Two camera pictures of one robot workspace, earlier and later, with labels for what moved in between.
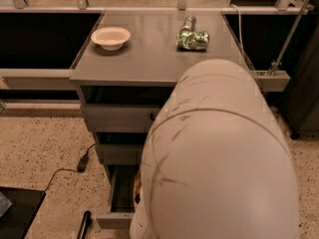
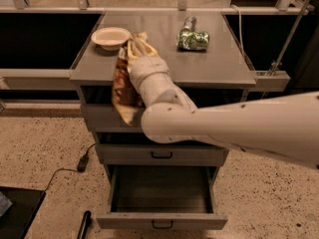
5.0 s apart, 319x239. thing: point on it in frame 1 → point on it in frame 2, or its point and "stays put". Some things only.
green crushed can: x=198 y=41 stays put
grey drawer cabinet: x=132 y=62 stays put
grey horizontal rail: x=37 y=79 stays put
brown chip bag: x=138 y=188 → x=125 y=95
